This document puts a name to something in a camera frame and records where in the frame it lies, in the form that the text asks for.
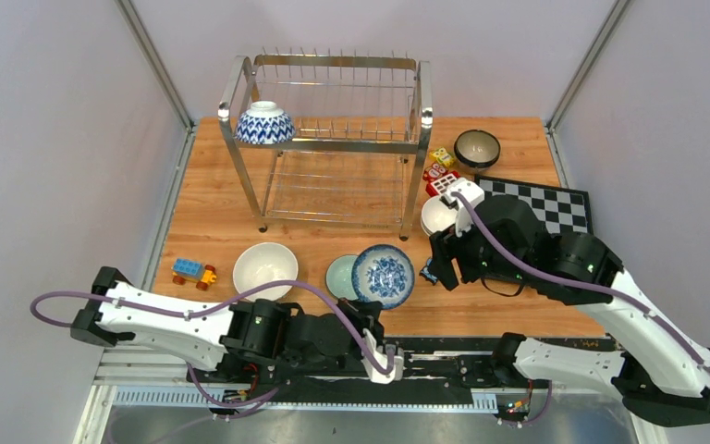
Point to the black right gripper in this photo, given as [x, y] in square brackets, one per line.
[441, 246]

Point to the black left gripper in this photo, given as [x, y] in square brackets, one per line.
[368, 314]

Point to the cream bowl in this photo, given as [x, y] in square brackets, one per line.
[436, 216]

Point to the white blue floral bowl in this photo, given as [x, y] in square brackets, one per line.
[383, 273]

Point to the small celadon cup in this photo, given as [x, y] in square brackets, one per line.
[338, 278]

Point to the pink brown bowl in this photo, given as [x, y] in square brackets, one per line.
[478, 169]

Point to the dark blue floral bowl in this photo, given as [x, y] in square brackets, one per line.
[476, 146]

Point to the steel two-tier dish rack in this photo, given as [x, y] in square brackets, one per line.
[363, 131]

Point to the blue white patterned bowl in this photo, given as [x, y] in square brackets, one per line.
[263, 123]

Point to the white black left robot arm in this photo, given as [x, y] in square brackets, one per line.
[239, 331]

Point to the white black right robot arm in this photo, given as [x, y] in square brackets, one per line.
[659, 374]

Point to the blue owl toy block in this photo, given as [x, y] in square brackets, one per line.
[426, 273]

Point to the red calculator toy block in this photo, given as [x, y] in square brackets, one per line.
[439, 185]

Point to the red owl toy block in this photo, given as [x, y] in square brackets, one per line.
[433, 172]

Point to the yellow owl toy block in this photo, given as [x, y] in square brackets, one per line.
[443, 157]

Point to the black white checkerboard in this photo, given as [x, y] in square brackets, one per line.
[561, 209]

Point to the blue orange toy car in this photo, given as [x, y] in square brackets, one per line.
[203, 276]

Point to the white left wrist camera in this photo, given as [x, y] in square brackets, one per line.
[382, 364]

